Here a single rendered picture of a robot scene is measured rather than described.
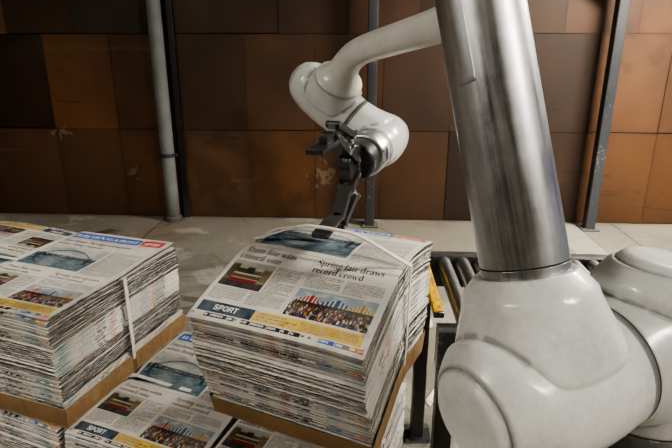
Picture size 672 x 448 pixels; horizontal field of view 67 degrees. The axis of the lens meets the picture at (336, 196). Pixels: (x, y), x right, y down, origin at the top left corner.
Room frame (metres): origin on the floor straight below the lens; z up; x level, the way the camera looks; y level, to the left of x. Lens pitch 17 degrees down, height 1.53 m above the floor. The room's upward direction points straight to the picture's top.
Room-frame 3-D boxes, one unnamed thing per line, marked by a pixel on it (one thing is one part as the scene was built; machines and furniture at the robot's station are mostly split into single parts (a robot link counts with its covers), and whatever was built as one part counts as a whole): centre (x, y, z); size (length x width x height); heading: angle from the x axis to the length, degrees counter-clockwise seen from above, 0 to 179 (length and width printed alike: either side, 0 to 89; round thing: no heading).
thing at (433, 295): (1.46, -0.29, 0.81); 0.43 x 0.03 x 0.02; 177
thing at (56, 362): (1.00, 0.58, 0.95); 0.38 x 0.29 x 0.23; 161
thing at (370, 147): (0.94, -0.03, 1.31); 0.09 x 0.07 x 0.08; 157
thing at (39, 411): (1.00, 0.58, 0.86); 0.38 x 0.29 x 0.04; 161
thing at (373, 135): (1.00, -0.06, 1.32); 0.09 x 0.06 x 0.09; 67
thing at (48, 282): (1.01, 0.58, 1.06); 0.37 x 0.29 x 0.01; 161
